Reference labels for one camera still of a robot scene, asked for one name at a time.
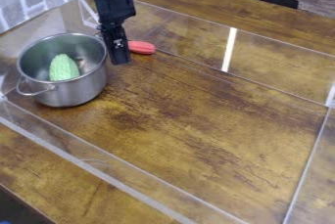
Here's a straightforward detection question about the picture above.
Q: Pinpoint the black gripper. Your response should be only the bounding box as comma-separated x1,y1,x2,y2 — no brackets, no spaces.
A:
93,0,136,66

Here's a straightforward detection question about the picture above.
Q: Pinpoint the orange spoon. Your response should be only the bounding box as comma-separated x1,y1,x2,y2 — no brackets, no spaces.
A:
128,41,155,55

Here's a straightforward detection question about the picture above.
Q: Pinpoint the green knitted vegetable toy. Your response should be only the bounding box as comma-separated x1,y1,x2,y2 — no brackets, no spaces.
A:
49,54,80,81

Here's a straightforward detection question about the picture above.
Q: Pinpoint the silver metal pot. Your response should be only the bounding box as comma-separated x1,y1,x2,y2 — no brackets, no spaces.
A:
15,33,107,108

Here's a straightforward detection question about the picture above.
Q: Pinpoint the clear acrylic barrier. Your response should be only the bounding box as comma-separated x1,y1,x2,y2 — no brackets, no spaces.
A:
0,1,335,224

